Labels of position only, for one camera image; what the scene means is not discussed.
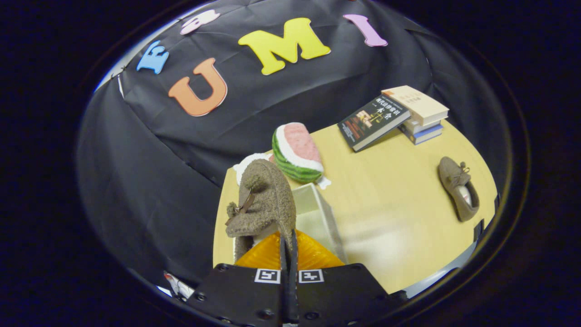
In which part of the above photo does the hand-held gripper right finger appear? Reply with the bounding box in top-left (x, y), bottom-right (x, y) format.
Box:
top-left (291, 229), bottom-right (401, 327)

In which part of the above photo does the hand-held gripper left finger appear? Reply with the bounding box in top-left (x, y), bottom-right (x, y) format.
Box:
top-left (187, 231), bottom-right (290, 327)

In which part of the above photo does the grey fabric storage box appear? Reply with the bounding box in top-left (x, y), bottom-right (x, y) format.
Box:
top-left (233, 183), bottom-right (348, 265)

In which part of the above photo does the brown fuzzy shoe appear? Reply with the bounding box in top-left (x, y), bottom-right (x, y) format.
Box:
top-left (438, 156), bottom-right (480, 223)
top-left (225, 159), bottom-right (297, 264)

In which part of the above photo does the white red object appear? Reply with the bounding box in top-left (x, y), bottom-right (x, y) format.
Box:
top-left (163, 271), bottom-right (196, 301)

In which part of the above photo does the white plush toy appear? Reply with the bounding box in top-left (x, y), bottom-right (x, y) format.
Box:
top-left (233, 153), bottom-right (274, 185)

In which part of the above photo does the watermelon slice plush toy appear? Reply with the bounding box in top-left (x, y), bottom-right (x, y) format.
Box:
top-left (272, 122), bottom-right (331, 190)

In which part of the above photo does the black cover book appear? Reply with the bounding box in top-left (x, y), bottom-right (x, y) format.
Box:
top-left (337, 94), bottom-right (411, 152)

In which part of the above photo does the blue cover book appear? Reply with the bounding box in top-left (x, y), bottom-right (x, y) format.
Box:
top-left (399, 124), bottom-right (444, 145)

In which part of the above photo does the white cover book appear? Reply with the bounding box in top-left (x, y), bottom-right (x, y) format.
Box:
top-left (403, 117), bottom-right (442, 134)

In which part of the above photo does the beige cover book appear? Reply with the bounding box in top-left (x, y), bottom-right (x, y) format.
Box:
top-left (381, 85), bottom-right (449, 127)

